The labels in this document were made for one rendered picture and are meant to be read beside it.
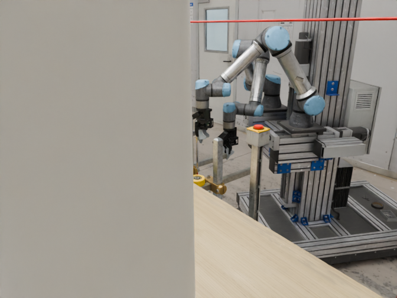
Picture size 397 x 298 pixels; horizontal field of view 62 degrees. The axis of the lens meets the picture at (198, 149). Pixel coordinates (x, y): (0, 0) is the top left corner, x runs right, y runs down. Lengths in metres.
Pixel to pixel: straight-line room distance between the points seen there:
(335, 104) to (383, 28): 1.80
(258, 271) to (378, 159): 3.27
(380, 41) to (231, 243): 3.21
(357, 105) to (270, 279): 1.56
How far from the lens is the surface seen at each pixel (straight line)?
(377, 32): 4.08
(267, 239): 1.26
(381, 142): 4.18
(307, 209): 2.61
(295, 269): 1.15
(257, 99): 2.07
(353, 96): 2.37
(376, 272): 2.74
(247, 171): 1.89
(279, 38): 1.80
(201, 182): 1.64
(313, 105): 1.91
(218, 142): 1.60
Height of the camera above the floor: 1.64
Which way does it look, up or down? 21 degrees down
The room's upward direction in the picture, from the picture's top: 1 degrees counter-clockwise
